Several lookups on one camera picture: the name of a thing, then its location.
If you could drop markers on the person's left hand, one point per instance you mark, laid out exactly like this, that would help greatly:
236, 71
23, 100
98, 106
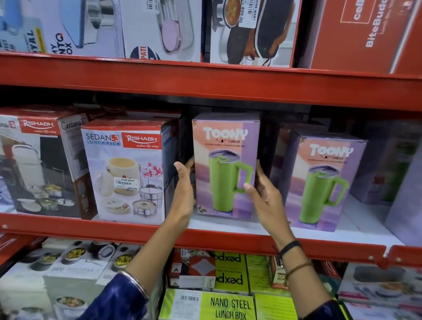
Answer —
183, 196

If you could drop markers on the person's right hand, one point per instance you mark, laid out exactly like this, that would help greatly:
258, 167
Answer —
271, 210

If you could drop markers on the person's right thumb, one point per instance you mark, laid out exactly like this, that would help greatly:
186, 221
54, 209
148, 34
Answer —
253, 191

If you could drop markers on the person's left fingers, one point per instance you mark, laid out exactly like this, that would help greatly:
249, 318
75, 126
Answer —
181, 170

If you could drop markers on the purple tumbler box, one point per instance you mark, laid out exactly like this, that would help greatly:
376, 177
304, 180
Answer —
324, 181
386, 161
281, 149
418, 189
225, 141

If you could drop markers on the person's right forearm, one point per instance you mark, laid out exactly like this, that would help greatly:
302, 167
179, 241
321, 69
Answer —
301, 282

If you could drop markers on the person's left forearm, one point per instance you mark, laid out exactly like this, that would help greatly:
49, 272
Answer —
156, 248

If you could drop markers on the dark blue carton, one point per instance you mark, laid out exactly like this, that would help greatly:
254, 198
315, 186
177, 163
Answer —
169, 151

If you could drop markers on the white price sticker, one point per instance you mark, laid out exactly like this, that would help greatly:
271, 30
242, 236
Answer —
250, 6
126, 184

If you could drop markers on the cream tiffin carrier carton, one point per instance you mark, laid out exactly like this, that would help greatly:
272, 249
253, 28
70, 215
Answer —
123, 165

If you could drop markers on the black wrist band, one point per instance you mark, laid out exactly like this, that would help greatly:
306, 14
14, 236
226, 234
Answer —
290, 249

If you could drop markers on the yellow-green carton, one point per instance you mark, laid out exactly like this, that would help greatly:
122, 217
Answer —
232, 272
260, 276

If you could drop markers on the small red carton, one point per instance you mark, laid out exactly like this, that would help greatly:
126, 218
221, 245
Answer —
277, 274

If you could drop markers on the brown thread wrist band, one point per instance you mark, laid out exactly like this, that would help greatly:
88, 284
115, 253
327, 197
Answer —
299, 269

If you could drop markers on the red and white carton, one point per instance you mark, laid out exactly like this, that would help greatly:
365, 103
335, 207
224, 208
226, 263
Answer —
193, 269

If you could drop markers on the white bowl set carton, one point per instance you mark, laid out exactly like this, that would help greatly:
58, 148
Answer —
119, 263
22, 289
75, 264

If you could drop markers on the silver bangle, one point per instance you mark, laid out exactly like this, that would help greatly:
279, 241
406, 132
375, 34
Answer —
136, 282

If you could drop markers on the green barcode lunch box carton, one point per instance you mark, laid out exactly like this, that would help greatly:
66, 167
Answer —
208, 312

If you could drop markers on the blue patterned left sleeve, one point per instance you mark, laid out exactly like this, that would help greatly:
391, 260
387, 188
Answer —
115, 307

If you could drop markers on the white tiffin carrier carton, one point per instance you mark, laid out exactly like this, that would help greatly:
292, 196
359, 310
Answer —
29, 158

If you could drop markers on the black bag lunch box carton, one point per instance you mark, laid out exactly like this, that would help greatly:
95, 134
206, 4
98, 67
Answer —
257, 30

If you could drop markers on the white container set carton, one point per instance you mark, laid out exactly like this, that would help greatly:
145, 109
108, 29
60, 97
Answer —
387, 285

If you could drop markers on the white steel lunch box carton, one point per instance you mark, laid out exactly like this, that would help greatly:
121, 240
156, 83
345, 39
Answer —
73, 12

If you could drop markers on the light blue lunch box carton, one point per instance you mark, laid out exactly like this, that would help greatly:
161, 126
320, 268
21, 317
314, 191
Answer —
7, 11

